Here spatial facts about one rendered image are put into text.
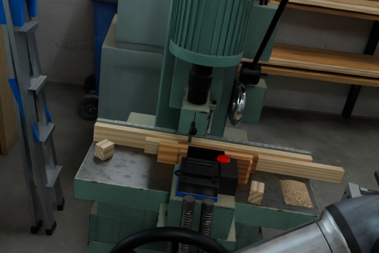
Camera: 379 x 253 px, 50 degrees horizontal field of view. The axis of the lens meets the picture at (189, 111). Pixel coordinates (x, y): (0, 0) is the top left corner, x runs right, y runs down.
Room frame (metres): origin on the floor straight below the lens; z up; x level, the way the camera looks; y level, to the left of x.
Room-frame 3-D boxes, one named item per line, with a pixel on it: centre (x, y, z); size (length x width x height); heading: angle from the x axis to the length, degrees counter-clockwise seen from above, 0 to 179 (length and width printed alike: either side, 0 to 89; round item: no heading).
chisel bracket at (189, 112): (0.96, -0.02, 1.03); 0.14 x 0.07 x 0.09; 2
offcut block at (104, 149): (0.88, 0.20, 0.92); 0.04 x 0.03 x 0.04; 151
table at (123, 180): (0.83, -0.06, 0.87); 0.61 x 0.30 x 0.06; 92
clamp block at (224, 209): (0.75, -0.06, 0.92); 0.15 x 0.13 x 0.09; 92
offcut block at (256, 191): (0.81, -0.19, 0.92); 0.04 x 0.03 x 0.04; 172
